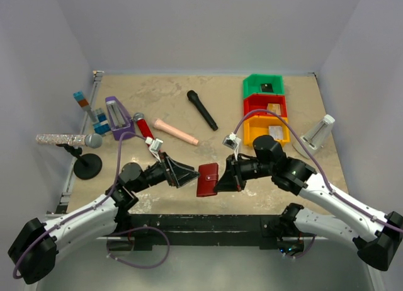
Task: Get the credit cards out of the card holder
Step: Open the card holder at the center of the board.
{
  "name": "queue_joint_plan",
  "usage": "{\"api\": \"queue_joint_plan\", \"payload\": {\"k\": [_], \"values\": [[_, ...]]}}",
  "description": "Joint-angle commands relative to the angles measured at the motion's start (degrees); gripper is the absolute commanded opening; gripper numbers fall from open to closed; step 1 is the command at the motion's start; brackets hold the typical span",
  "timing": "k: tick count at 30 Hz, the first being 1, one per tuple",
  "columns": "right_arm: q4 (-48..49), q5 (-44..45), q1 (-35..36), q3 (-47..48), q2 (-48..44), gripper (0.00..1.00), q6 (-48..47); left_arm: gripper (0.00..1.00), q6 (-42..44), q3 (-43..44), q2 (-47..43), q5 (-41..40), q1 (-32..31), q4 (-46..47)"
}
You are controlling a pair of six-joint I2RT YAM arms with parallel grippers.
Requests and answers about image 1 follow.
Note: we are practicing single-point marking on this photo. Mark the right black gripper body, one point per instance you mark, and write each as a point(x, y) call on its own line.
point(248, 169)

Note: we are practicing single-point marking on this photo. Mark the red microphone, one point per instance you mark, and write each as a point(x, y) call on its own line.
point(139, 119)

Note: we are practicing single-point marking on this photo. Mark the left aluminium frame rail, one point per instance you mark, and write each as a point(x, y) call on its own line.
point(65, 197)

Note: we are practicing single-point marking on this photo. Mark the glitter silver microphone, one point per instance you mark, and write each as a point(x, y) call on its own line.
point(92, 140)

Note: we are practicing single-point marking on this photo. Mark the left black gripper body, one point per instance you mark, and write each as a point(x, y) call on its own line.
point(160, 172)

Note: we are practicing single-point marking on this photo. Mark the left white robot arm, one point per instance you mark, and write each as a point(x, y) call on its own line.
point(39, 244)

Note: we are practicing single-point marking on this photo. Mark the black microphone stand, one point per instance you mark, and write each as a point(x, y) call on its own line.
point(86, 166)

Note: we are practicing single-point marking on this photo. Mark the red storage bin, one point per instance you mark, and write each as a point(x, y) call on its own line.
point(260, 101)

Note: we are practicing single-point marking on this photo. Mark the white metronome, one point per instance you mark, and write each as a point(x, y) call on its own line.
point(312, 141)

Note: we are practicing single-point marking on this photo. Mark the pink microphone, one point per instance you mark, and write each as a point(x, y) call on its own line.
point(163, 126)

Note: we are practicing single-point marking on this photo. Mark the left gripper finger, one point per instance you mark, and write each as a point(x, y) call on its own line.
point(180, 169)
point(181, 180)

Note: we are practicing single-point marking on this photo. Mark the black microphone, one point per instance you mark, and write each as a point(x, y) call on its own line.
point(194, 99)

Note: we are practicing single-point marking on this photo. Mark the red leather card holder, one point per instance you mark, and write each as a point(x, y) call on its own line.
point(207, 180)

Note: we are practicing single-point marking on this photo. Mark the blue toy brick tower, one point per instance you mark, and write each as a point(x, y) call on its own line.
point(97, 116)

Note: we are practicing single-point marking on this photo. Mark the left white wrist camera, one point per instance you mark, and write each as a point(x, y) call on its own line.
point(154, 146)

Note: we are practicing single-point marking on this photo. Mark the green storage bin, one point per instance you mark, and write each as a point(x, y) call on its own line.
point(251, 84)

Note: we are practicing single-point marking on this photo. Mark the black card in green bin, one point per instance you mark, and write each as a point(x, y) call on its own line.
point(267, 88)

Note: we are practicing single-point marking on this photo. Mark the tan card in red bin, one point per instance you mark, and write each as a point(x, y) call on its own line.
point(275, 108)

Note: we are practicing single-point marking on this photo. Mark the purple metronome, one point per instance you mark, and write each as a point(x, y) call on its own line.
point(121, 122)

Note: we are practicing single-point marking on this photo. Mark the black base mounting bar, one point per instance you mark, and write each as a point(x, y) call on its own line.
point(260, 231)

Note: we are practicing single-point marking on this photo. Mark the grey card in yellow bin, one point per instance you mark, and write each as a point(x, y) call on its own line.
point(276, 131)

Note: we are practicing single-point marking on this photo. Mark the yellow storage bin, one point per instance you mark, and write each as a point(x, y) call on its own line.
point(258, 125)

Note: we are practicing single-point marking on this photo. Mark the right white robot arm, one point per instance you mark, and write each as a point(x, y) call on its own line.
point(375, 234)

